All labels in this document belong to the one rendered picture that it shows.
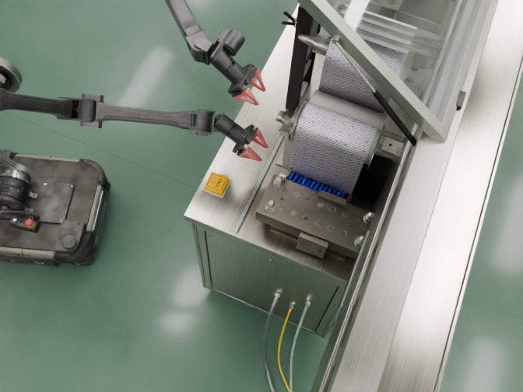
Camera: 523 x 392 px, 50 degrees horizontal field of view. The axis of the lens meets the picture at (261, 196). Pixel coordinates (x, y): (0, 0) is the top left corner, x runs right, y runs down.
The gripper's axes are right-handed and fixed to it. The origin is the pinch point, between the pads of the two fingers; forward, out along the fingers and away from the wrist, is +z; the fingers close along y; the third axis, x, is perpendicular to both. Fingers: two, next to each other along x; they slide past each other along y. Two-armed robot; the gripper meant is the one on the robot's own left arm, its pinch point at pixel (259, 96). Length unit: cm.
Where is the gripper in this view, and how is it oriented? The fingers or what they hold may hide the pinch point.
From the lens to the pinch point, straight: 180.2
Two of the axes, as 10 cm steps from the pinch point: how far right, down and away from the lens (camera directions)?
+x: 6.3, -1.3, -7.7
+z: 6.8, 5.6, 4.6
